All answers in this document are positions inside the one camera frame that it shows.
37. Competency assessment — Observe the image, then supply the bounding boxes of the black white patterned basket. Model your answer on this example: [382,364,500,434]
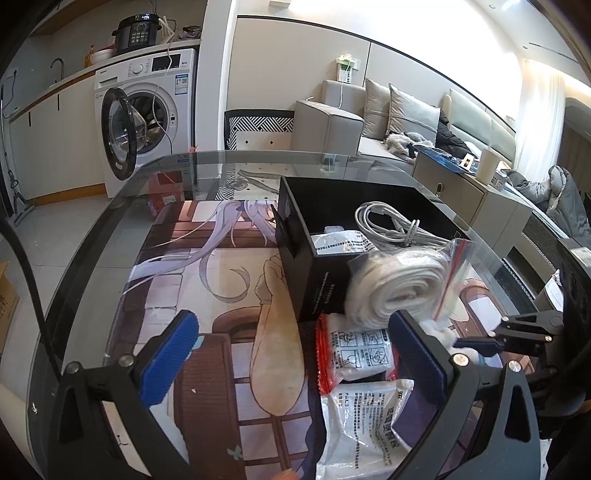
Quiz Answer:
[224,109,296,151]

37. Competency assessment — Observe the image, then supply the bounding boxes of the padded bed headboard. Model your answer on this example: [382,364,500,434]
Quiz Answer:
[448,88,518,169]

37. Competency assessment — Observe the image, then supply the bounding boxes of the grey cushion with stripe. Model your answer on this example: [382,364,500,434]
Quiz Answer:
[385,83,441,146]

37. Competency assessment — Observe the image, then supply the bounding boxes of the grey duvet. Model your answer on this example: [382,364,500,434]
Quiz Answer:
[508,164,591,241]

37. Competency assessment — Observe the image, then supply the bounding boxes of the red carton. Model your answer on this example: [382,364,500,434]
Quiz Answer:
[148,170,185,208]

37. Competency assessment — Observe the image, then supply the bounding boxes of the black storage box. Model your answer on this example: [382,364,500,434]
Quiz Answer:
[274,175,472,324]

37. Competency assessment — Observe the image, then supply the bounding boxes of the white counter cabinets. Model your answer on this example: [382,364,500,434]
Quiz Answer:
[7,76,109,204]

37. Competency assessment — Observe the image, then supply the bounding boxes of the white curtain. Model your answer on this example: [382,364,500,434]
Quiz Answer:
[512,60,566,171]

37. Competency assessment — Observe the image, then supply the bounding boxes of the white washing machine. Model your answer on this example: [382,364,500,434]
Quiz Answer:
[93,47,198,199]

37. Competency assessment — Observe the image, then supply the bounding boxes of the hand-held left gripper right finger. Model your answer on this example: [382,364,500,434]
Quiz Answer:
[388,309,541,480]

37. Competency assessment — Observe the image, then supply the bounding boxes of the beige cabinet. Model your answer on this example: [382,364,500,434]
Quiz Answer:
[413,152,534,259]

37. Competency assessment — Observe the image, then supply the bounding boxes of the black jacket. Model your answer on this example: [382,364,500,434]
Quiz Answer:
[436,108,474,155]

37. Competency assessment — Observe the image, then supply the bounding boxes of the white printed packet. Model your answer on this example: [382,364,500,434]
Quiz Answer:
[320,377,416,480]
[310,225,382,256]

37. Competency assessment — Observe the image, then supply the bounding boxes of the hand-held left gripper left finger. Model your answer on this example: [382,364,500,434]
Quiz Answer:
[48,309,204,480]

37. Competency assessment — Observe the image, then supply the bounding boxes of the cream cylinder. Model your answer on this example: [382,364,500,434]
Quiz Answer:
[475,150,500,182]

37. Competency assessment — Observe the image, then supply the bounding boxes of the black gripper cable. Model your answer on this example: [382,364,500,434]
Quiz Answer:
[0,217,63,384]

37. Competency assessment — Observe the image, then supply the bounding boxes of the white wall power strip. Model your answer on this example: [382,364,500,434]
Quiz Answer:
[336,54,362,84]

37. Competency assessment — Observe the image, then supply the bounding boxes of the cardboard box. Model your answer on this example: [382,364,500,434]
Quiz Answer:
[0,261,21,352]

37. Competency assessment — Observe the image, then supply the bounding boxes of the white cable bundle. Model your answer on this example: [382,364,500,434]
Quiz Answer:
[355,202,455,247]

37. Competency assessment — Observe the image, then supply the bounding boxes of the printed table mat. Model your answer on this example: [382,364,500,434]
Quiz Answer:
[104,198,541,480]

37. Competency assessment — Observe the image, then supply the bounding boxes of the white packet with red edge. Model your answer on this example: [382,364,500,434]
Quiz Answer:
[315,313,399,395]

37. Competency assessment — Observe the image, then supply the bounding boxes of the plain grey cushion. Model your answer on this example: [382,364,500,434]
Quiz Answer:
[361,78,393,141]

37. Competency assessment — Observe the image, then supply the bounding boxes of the grey fur item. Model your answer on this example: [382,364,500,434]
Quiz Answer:
[385,131,428,160]

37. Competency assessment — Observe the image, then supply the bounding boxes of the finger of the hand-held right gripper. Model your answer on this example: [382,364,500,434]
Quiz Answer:
[493,311,566,344]
[455,338,550,370]

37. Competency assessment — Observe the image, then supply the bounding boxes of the white plush toy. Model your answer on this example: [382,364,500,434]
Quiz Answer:
[431,316,483,367]

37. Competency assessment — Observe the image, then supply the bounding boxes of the beige sofa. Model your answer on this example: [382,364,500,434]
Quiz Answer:
[294,79,416,162]

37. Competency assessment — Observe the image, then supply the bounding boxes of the black pressure cooker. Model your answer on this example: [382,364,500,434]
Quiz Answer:
[112,14,162,54]

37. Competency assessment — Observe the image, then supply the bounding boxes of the mop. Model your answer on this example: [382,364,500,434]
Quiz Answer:
[0,83,35,227]

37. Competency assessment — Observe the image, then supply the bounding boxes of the zip bag with white roll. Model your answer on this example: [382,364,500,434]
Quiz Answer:
[346,237,475,329]

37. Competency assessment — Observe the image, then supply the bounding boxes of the blue bag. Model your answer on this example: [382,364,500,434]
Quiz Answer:
[416,147,467,169]

